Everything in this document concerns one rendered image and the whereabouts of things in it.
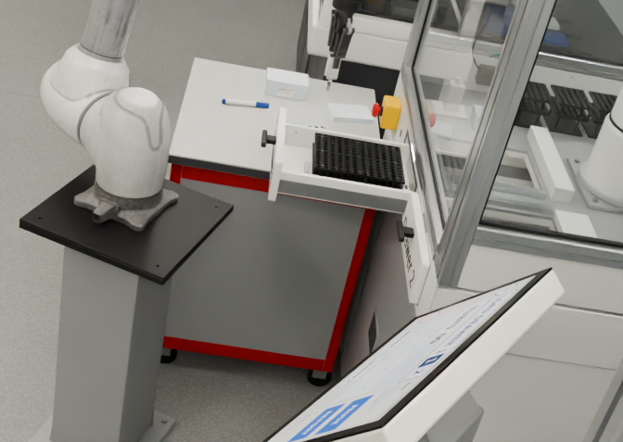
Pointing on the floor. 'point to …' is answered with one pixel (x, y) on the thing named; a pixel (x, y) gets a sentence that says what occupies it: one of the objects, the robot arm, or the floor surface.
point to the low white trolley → (261, 230)
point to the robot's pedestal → (108, 355)
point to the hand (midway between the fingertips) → (333, 65)
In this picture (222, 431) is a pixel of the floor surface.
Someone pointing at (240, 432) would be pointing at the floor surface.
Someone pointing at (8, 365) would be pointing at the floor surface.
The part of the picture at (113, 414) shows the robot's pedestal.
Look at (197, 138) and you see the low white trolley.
